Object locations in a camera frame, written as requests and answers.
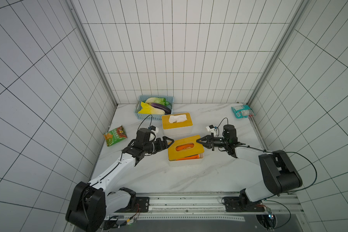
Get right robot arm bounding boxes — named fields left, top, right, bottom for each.
left=196, top=124, right=303, bottom=212

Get green toy lettuce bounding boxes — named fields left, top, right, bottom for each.
left=145, top=97, right=171, bottom=106

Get yellow toy cabbage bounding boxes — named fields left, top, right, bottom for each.
left=138, top=102, right=165, bottom=115

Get green snack bag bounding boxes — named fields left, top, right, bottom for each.
left=103, top=126, right=128, bottom=147

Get purple toy eggplant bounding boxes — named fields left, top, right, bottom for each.
left=149, top=103, right=172, bottom=115

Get aluminium mounting rail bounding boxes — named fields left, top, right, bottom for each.
left=104, top=192, right=302, bottom=222

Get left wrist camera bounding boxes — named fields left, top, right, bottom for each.
left=148, top=125, right=159, bottom=135

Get teal snack packet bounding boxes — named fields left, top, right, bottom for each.
left=231, top=105, right=254, bottom=119

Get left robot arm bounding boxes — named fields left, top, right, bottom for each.
left=65, top=126, right=174, bottom=232

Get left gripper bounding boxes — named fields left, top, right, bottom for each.
left=143, top=136, right=174, bottom=155

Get white tissue box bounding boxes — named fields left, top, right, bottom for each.
left=168, top=153, right=204, bottom=167
left=163, top=126, right=193, bottom=137

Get yellow box lid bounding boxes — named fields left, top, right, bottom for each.
left=168, top=135, right=204, bottom=161
left=161, top=113, right=193, bottom=128

